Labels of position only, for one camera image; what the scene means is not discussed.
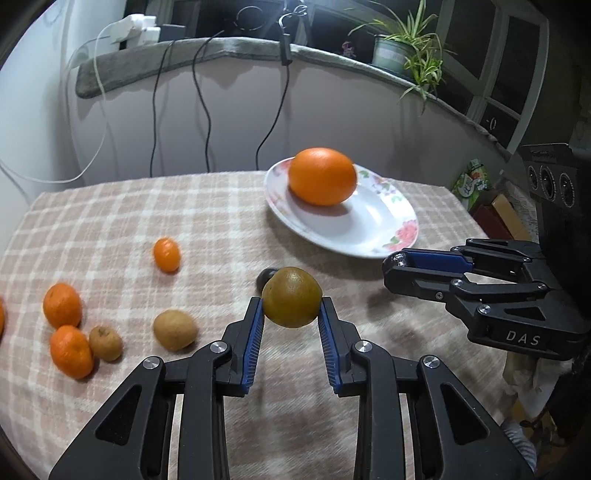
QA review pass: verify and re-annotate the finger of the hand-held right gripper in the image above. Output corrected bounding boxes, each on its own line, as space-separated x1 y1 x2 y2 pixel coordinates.
381 264 563 325
389 237 544 278

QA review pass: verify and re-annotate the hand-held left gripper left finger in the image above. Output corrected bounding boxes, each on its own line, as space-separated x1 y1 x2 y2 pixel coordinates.
48 296 266 480

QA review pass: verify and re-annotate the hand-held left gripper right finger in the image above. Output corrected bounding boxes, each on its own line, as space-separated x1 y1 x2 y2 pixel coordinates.
318 296 537 480

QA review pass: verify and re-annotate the round green-brown kiwi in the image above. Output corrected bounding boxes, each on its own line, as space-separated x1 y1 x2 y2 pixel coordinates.
261 266 323 329

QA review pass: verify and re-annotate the white floral plate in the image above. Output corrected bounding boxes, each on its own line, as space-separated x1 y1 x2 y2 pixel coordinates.
263 157 419 259

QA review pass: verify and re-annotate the white crumpled cloth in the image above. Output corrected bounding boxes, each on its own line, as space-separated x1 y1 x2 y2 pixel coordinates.
502 353 573 397

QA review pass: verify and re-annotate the dark red box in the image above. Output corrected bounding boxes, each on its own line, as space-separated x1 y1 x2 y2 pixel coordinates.
468 204 514 241

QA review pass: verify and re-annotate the brown cardboard box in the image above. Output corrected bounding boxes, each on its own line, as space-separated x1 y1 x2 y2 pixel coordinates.
480 193 533 241

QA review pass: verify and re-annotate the green snack packet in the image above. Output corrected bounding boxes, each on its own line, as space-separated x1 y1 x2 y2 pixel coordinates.
451 159 491 212

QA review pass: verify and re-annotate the small oval kumquat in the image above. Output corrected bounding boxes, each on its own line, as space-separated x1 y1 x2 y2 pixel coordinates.
153 237 181 273

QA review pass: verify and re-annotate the large orange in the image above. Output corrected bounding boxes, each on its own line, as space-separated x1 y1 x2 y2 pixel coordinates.
288 147 358 206

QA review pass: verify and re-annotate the small brown kiwi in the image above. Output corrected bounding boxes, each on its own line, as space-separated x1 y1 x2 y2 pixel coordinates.
89 326 124 362

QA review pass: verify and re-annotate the beige checked tablecloth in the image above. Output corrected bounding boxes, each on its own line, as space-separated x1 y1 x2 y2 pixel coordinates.
0 170 527 480

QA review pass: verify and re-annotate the potted spider plant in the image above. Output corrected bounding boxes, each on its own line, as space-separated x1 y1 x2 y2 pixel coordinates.
346 0 455 114

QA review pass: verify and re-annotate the black hanging clip device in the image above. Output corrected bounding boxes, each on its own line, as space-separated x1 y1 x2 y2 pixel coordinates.
277 4 308 65

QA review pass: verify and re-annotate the grey sill cloth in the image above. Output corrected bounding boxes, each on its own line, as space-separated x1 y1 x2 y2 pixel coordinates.
75 36 513 160

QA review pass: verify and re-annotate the white power adapter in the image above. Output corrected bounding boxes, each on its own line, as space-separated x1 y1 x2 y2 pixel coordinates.
110 14 161 48

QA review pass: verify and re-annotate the white window frame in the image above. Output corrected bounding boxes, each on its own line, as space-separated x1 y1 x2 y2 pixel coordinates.
433 0 551 155

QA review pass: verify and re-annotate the black cable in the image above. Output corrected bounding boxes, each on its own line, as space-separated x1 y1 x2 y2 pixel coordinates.
255 60 291 172
192 30 227 174
149 39 176 177

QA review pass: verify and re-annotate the white cable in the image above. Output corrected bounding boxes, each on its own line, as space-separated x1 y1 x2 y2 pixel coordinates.
0 23 139 184

